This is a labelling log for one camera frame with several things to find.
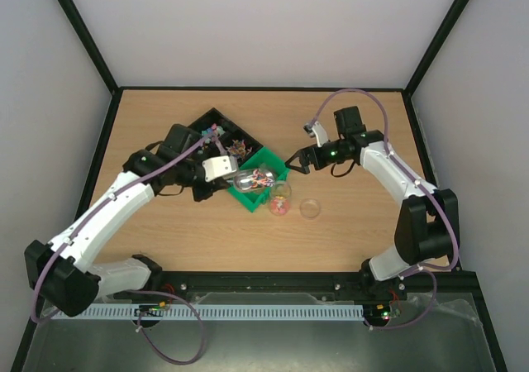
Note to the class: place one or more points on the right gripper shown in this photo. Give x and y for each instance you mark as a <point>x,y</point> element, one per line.
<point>308,159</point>

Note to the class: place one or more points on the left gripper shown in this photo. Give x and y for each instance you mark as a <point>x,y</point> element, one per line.
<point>199,195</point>

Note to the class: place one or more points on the clear plastic jar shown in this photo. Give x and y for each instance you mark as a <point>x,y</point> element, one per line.
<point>280,198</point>

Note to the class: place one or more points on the clear jar lid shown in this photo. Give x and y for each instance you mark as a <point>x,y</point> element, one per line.
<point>310,208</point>

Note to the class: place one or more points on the green bin with gummies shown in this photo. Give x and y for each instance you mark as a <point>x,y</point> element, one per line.
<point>263,159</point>

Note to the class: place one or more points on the metal scoop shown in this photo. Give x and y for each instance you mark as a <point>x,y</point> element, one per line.
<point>253,180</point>

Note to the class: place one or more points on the black bin with star candies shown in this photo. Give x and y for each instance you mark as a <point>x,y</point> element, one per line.
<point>214,120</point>

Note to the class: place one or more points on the black bin with lollipop candies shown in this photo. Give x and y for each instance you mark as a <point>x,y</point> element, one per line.
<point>237,143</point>

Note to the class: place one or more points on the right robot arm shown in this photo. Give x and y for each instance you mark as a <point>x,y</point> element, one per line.
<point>428,220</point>

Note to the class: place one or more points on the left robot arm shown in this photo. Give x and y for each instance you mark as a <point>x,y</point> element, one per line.
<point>63,272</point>

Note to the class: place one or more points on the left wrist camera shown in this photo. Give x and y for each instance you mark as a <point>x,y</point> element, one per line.
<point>220,167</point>

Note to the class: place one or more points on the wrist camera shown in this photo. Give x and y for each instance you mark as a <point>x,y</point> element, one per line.
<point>317,131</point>
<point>220,167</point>

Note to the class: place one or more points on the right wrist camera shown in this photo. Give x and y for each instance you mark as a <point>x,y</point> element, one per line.
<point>317,131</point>

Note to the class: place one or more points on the grey slotted cable duct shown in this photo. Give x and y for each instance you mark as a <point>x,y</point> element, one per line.
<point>209,312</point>

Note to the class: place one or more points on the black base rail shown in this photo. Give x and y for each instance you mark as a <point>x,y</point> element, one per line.
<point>348,286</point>

